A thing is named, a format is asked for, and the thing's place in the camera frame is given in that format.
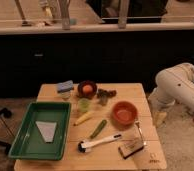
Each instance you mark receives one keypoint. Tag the orange fruit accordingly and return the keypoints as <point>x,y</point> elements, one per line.
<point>87,89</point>

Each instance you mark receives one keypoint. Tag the blue sponge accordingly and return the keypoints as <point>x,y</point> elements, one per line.
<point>65,86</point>

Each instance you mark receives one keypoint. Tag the dark red bowl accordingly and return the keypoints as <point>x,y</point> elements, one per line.
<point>87,95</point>

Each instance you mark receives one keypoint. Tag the green pepper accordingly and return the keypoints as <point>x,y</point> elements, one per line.
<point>99,128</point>

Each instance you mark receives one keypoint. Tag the green plastic tray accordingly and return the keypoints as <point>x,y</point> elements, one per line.
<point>29,143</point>

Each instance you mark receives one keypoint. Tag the white handled brush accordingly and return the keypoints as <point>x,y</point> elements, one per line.
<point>86,145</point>

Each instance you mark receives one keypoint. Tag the small clear cup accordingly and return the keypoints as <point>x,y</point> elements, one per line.
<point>65,95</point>

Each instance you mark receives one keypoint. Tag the green plastic cup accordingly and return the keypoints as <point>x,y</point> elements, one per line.
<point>83,105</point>

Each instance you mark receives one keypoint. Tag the dark grape bunch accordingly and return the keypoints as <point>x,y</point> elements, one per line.
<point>104,95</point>

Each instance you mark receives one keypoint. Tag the black chair base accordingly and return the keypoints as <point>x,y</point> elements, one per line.
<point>6,113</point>

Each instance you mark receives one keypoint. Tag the grey cloth piece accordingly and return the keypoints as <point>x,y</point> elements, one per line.
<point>47,130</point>

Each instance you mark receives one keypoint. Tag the orange bowl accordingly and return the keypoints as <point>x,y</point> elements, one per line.
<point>124,113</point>

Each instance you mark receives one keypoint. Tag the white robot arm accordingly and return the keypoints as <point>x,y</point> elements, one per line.
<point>174,84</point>

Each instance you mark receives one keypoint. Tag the metal fork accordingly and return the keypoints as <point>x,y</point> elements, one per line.
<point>140,132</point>

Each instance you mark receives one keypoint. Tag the wooden block brush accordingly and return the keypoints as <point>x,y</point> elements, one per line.
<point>130,148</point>

